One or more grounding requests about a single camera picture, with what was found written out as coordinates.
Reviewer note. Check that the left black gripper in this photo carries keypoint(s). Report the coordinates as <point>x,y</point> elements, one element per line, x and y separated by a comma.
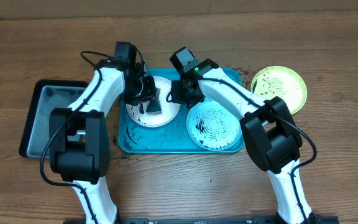
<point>149,81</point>

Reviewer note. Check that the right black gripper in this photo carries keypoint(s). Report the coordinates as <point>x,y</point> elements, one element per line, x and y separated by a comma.
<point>178,98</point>

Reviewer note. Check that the teal sponge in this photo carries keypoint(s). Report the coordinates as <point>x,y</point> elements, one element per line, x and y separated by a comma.
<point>154,106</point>

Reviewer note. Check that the white speckled plate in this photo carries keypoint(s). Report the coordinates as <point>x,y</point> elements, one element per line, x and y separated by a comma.
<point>169,110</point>

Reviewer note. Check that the light blue speckled plate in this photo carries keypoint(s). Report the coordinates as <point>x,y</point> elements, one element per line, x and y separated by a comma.
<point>213,128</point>

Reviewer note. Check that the yellow speckled plate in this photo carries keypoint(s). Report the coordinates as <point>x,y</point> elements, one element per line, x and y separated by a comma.
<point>283,82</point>

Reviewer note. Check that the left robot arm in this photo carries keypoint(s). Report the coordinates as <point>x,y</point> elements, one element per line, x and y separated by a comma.
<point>78,145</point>

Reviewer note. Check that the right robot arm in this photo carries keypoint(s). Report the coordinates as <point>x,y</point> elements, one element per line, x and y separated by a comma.
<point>271,137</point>

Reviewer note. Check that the teal serving tray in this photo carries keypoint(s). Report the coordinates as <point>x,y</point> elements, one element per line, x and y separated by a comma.
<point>171,138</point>

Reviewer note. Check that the black water tray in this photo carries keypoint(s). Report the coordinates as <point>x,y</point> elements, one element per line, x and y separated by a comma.
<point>47,95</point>

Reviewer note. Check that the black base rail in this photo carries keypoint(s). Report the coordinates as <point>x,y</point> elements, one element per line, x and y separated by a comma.
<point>315,219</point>

